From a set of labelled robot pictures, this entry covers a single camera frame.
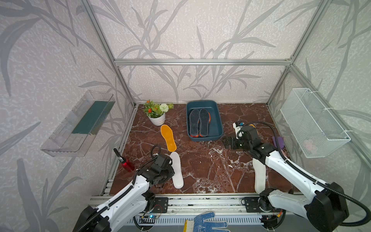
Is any white insole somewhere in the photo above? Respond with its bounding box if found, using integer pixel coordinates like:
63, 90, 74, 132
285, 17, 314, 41
253, 159, 266, 194
170, 152, 184, 189

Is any yellow fuzzy insole left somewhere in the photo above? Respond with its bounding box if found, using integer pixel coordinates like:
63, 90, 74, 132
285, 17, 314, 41
160, 124, 177, 152

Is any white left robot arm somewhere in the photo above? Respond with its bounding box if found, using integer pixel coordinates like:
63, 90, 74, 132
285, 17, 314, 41
73, 152, 184, 232

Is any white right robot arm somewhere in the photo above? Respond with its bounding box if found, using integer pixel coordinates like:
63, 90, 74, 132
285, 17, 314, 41
223, 121, 371, 232

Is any blue white work glove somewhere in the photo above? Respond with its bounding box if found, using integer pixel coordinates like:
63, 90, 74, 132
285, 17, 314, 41
183, 212, 230, 232

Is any white wire mesh basket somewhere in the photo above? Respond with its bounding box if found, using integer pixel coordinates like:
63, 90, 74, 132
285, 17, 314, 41
280, 88, 351, 158

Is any teal plastic storage box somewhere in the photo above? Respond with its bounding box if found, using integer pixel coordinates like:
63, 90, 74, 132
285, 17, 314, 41
186, 100, 224, 142

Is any white insole left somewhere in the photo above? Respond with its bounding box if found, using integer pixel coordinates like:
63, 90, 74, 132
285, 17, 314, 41
170, 152, 184, 189

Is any potted artificial plant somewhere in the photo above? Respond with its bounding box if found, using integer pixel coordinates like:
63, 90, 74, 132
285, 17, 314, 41
143, 100, 174, 126

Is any clear acrylic wall shelf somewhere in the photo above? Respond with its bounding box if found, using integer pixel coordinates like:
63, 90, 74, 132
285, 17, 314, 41
41, 90, 116, 157

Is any red orange-edged insole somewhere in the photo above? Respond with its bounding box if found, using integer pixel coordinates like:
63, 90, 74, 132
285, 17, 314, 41
191, 113, 211, 137

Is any white insole right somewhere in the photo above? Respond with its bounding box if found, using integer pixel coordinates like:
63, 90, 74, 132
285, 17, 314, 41
253, 159, 266, 194

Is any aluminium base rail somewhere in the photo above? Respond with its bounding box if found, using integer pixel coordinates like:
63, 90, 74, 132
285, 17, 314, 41
83, 193, 328, 217

